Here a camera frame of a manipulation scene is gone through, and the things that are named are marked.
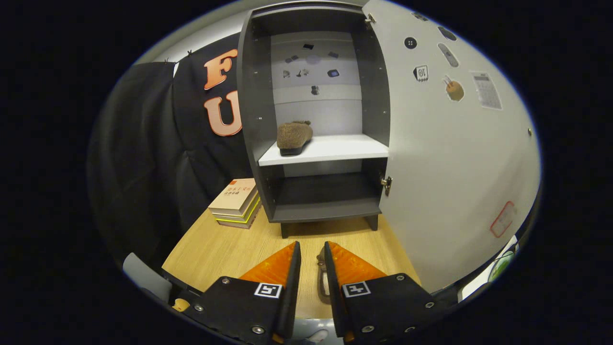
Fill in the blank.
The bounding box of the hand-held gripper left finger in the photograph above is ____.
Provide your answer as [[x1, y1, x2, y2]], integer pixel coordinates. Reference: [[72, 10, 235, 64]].
[[184, 241, 302, 345]]

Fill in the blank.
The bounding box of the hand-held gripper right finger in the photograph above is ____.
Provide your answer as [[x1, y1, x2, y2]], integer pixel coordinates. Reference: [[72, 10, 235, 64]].
[[324, 241, 448, 345]]

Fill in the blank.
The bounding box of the brown fuzzy shoe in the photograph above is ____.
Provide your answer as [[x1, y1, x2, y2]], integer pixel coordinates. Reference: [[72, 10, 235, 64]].
[[277, 120, 314, 156], [316, 247, 333, 305]]

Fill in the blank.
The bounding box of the dark grey shoe cabinet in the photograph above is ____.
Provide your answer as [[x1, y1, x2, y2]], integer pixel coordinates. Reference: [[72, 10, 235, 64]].
[[237, 0, 391, 239]]

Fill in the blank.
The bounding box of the yellow edged book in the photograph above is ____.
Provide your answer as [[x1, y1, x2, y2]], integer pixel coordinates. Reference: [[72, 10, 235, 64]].
[[215, 194, 262, 230]]

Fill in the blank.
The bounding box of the beige cover book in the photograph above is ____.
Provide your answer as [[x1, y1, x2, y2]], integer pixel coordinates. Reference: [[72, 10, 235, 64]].
[[208, 178, 259, 216]]

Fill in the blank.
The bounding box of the grey plastic object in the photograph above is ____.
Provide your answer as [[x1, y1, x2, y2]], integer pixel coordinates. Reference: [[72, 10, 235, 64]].
[[123, 253, 173, 303]]

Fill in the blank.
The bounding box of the black backdrop cloth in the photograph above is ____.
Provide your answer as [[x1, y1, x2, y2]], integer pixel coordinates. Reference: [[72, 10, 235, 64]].
[[86, 33, 254, 269]]

